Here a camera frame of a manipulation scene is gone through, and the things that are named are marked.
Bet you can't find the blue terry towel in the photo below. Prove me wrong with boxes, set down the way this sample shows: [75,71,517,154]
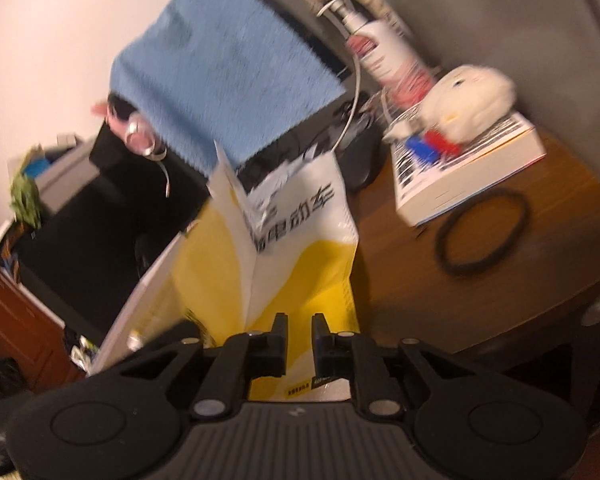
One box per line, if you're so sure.
[110,0,346,174]

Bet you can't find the white plush toy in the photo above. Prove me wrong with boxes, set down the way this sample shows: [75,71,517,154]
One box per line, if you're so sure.
[419,65,516,144]

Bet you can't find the black computer monitor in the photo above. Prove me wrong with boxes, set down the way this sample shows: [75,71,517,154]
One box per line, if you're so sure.
[88,0,382,201]

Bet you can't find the black computer tower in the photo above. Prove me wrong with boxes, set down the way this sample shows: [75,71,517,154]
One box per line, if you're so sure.
[19,176,207,346]

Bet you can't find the white pink lotion bottle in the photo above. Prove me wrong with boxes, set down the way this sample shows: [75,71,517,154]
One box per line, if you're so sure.
[327,0,434,110]

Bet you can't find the black computer mouse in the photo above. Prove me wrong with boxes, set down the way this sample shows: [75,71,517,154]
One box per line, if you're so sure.
[337,130,387,194]

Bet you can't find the yellow white shopping bag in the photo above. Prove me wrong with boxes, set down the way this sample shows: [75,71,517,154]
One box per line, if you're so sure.
[91,150,358,402]

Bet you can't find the white charging cable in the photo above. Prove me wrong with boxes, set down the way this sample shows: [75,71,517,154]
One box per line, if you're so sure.
[316,0,364,154]

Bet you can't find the pink cat-ear headset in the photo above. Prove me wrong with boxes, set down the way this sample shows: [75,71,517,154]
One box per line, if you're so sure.
[91,101,171,198]

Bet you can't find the red marker pen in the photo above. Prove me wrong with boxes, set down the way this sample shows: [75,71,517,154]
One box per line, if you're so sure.
[422,130,463,157]

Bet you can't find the white thick book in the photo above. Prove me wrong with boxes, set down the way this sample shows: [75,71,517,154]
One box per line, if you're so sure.
[391,112,545,226]

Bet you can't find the grey storage box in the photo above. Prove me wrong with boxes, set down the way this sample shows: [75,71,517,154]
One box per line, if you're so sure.
[34,136,99,216]

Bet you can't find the blue marker pen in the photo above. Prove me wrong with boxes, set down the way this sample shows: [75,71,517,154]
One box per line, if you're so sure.
[405,136,440,164]

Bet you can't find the black hair tie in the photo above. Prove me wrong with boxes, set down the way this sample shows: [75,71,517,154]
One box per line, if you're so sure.
[435,187,531,278]

